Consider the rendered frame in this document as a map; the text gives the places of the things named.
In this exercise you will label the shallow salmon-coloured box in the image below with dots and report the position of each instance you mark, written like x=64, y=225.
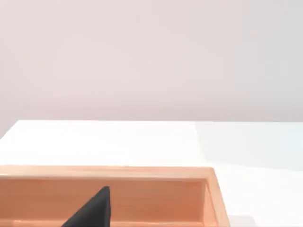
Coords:
x=154, y=198

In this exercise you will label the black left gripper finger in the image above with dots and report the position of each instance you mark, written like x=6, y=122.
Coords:
x=97, y=210

